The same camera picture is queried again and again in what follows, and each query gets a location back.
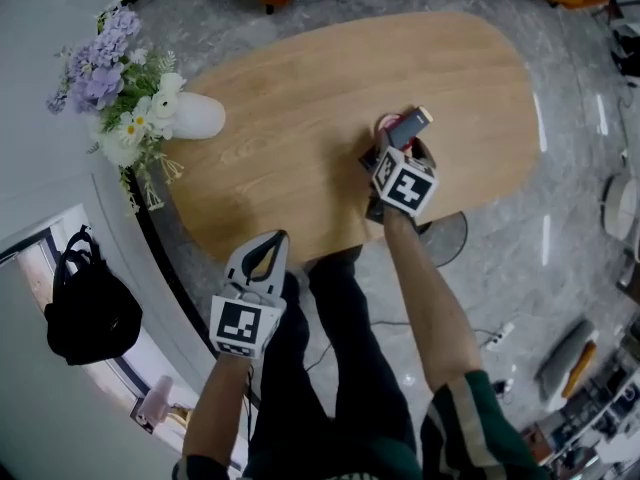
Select dark phone-like device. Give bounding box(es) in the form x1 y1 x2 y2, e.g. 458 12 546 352
387 106 434 150

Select wooden coffee table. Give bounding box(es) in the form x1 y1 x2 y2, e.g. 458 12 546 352
162 10 541 269

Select dark round trash bin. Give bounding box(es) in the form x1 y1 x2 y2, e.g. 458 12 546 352
414 210 469 268

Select white vase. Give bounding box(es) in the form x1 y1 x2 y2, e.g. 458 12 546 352
167 92 227 141

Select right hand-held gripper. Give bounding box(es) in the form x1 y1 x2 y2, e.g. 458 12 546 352
357 139 440 234

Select person's green sweatshirt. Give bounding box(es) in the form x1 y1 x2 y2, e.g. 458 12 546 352
172 370 541 480

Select pink round coaster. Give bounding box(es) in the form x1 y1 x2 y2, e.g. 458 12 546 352
373 112 426 157

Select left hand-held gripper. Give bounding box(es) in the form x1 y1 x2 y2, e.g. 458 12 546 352
208 230 292 361

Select person's right forearm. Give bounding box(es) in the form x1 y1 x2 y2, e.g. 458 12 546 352
382 210 484 389

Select purple white flower bouquet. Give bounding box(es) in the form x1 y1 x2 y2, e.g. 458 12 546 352
46 7 189 217

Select black backpack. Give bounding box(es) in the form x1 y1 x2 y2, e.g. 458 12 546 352
44 225 144 367

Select small pink lamp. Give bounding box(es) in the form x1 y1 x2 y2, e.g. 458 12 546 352
138 374 175 425

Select grey floor cushion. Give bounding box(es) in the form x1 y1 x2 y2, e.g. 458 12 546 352
534 318 594 402

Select white power strip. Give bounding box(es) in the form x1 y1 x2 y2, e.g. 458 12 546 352
484 321 516 352

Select round white side table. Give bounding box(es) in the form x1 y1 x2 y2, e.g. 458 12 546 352
599 172 640 242

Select person's left forearm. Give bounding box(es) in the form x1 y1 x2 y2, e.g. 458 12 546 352
182 352 261 469

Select person's legs in black trousers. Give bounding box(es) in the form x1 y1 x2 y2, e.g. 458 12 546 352
242 245 419 480

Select small orange pillow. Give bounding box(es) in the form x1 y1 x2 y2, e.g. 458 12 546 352
560 341 599 400

